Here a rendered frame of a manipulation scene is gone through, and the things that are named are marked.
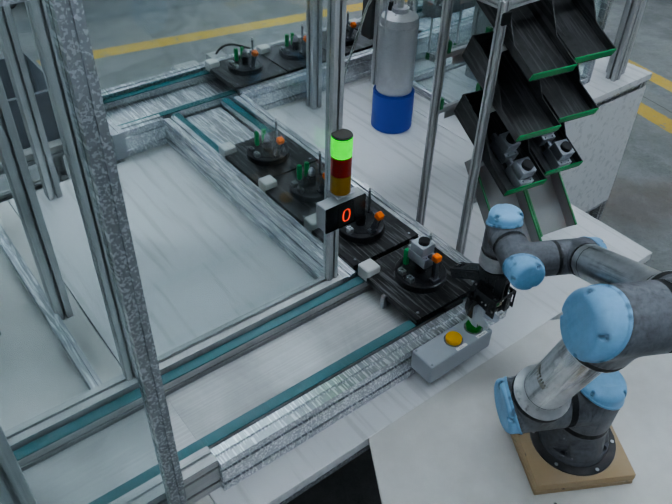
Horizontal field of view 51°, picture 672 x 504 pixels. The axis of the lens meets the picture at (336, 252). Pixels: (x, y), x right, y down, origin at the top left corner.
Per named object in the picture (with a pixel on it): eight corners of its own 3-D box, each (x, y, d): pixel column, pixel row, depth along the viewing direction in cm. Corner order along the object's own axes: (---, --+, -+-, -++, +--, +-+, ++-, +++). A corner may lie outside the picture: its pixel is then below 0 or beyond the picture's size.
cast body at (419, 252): (436, 263, 184) (439, 242, 179) (423, 270, 182) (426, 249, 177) (414, 246, 189) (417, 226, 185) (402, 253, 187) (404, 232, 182)
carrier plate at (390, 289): (482, 288, 188) (483, 282, 187) (416, 326, 177) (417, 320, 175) (421, 242, 203) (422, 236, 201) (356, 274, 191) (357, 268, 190)
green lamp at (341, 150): (356, 156, 161) (357, 137, 158) (339, 162, 159) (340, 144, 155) (343, 146, 164) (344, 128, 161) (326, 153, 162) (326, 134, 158)
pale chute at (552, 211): (567, 226, 204) (577, 224, 200) (531, 239, 199) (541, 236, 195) (537, 135, 204) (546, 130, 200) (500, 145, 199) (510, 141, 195)
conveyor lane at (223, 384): (476, 311, 194) (482, 284, 188) (210, 470, 154) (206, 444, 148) (408, 257, 211) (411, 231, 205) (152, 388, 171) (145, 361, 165)
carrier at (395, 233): (418, 239, 203) (422, 204, 195) (353, 271, 192) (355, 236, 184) (365, 199, 218) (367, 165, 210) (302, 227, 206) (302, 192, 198)
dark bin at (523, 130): (557, 131, 174) (572, 112, 168) (515, 143, 170) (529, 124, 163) (502, 46, 184) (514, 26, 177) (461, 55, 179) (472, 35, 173)
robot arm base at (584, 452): (617, 463, 154) (632, 439, 147) (552, 471, 152) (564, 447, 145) (590, 405, 165) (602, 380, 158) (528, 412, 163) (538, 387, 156)
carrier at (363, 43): (380, 47, 305) (382, 18, 297) (336, 60, 293) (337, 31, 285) (345, 28, 319) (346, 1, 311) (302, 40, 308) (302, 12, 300)
